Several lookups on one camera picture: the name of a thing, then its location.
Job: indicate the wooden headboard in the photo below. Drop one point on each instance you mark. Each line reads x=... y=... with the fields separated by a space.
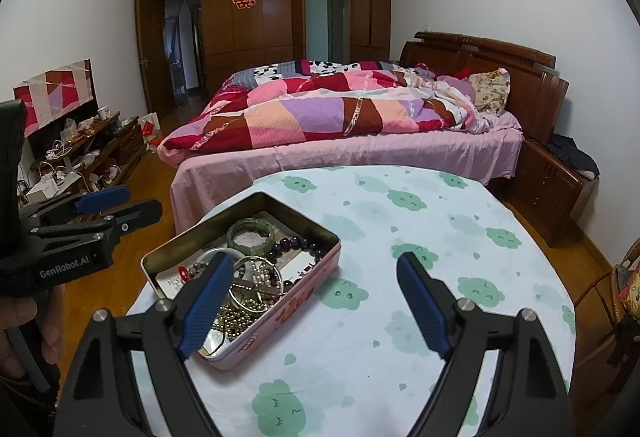
x=525 y=82

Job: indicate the rattan chair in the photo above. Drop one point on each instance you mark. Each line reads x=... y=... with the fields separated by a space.
x=600 y=284

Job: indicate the pink metal tin box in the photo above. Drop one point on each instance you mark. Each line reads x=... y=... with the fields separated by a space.
x=280 y=312

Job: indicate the dark clothes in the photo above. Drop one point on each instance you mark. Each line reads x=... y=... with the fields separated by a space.
x=575 y=154

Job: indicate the red and white gift bag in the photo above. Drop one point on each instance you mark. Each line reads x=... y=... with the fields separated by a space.
x=149 y=129

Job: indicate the television under patchwork cloth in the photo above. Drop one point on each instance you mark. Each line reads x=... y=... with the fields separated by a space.
x=55 y=92

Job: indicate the yellow patterned cushion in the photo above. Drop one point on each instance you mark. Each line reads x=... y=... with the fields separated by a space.
x=632 y=287

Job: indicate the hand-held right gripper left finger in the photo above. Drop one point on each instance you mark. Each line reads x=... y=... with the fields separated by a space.
x=205 y=307

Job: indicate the person's left hand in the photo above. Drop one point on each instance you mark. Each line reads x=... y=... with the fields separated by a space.
x=47 y=337

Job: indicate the white box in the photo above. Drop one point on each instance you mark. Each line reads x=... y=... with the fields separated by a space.
x=42 y=191

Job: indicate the pale jade bangle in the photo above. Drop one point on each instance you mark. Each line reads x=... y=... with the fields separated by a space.
x=215 y=251

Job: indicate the bed with pink sheet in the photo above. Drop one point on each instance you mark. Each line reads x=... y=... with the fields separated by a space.
x=350 y=152

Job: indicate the white cup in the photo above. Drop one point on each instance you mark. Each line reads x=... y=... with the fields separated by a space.
x=103 y=113

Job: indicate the wooden nightstand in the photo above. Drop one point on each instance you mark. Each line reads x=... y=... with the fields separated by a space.
x=545 y=187

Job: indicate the patchwork quilt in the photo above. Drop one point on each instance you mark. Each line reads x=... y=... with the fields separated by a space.
x=300 y=117

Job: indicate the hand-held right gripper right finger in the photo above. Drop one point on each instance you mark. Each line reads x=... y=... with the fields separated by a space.
x=422 y=307

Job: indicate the green jade bangle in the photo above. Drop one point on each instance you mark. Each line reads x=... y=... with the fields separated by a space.
x=231 y=237

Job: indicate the silver wristwatch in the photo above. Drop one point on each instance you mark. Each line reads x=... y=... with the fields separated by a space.
x=252 y=288

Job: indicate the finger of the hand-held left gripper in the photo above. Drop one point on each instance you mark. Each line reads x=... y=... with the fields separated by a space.
x=135 y=213
x=102 y=199

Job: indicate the wooden wardrobe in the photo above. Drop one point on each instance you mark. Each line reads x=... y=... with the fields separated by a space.
x=270 y=32

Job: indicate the cluttered wooden cabinet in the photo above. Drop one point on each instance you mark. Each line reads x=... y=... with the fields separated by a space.
x=125 y=142

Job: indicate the floral pillow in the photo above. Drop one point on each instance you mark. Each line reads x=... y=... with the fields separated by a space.
x=487 y=89

